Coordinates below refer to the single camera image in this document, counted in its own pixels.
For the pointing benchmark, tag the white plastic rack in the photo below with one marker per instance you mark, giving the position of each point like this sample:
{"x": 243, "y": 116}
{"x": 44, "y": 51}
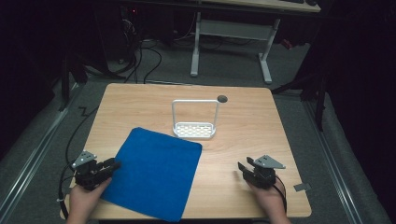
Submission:
{"x": 194, "y": 129}

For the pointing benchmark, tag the black computer tower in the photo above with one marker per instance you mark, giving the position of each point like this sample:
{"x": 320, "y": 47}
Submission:
{"x": 130, "y": 31}

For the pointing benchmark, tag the person's right hand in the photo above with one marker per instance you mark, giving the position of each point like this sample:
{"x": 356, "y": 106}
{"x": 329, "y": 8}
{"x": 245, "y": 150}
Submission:
{"x": 269, "y": 200}

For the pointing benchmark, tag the blue cloth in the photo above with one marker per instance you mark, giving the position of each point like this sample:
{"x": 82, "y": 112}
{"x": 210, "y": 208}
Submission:
{"x": 157, "y": 174}

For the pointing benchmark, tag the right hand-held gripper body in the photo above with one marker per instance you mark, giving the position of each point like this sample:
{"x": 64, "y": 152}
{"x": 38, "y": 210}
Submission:
{"x": 262, "y": 175}

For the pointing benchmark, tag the black metal stand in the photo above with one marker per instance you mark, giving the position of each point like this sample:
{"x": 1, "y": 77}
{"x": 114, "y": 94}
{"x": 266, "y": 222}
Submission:
{"x": 70, "y": 77}
{"x": 311, "y": 90}

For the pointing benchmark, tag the white-legged wooden desk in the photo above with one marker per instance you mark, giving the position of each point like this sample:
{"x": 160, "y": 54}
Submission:
{"x": 236, "y": 29}

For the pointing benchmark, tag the dark round table grommet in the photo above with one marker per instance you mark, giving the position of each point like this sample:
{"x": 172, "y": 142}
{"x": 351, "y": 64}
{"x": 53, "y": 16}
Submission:
{"x": 222, "y": 99}

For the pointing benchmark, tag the person's left hand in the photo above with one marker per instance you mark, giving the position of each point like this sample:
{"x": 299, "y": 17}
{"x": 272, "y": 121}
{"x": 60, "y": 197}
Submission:
{"x": 81, "y": 199}

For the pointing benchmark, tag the small red object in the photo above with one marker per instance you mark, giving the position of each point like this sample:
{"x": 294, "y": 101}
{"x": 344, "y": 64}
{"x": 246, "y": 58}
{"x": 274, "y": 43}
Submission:
{"x": 286, "y": 44}

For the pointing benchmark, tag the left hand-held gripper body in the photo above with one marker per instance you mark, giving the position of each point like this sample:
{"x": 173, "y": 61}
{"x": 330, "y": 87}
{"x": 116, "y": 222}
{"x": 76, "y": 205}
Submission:
{"x": 88, "y": 176}

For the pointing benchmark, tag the grey tape piece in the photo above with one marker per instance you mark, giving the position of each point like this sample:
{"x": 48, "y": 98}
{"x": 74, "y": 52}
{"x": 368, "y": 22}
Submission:
{"x": 302, "y": 187}

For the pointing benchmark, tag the metal floor rail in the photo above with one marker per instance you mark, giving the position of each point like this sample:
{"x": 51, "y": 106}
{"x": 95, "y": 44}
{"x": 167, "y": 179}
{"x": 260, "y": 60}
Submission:
{"x": 34, "y": 149}
{"x": 333, "y": 165}

